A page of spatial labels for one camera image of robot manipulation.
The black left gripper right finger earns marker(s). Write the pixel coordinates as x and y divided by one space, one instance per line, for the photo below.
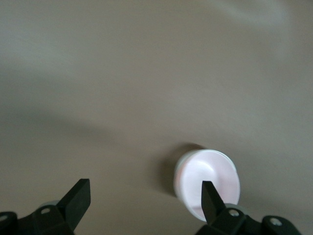
210 203

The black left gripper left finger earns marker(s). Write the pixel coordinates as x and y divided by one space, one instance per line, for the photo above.
73 200

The white bowl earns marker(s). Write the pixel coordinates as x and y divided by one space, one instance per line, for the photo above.
182 160

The brown table cover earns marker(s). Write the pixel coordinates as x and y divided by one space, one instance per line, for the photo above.
97 73

